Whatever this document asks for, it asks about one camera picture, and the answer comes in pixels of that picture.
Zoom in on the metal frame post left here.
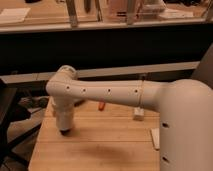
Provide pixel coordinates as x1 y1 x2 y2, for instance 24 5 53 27
66 0 78 28

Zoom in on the metal frame post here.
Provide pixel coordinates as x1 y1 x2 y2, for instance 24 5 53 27
126 0 136 25
66 0 78 28

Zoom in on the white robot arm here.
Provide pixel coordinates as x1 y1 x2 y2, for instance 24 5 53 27
46 65 213 171

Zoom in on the background workbench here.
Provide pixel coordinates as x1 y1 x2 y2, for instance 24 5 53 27
0 0 213 34

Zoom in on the paper on background bench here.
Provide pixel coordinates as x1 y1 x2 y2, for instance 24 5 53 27
0 8 30 24

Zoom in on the small white block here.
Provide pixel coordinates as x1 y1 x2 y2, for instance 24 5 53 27
133 107 145 121

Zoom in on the metal frame post right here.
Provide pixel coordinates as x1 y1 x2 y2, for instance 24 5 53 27
126 0 136 25

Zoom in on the black chair at left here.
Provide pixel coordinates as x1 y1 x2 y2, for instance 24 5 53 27
0 79 41 167

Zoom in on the orange eraser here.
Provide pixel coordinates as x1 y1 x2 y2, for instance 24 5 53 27
98 102 106 111

